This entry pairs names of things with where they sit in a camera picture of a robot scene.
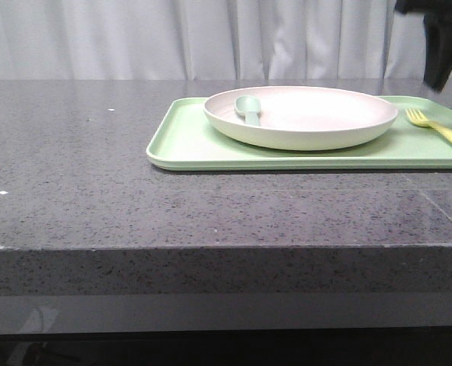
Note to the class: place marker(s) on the green rectangular tray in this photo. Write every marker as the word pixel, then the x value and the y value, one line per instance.
pixel 185 141

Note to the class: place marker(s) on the yellow plastic fork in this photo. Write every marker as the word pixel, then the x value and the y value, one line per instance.
pixel 417 118

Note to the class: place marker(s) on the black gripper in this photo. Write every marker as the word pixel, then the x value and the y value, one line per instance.
pixel 437 22

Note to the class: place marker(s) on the cream round plate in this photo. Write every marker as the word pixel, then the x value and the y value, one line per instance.
pixel 302 118

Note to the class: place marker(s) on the white curtain backdrop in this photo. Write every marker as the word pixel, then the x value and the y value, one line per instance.
pixel 202 40

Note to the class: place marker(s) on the light green spoon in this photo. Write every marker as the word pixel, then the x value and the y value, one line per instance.
pixel 249 108

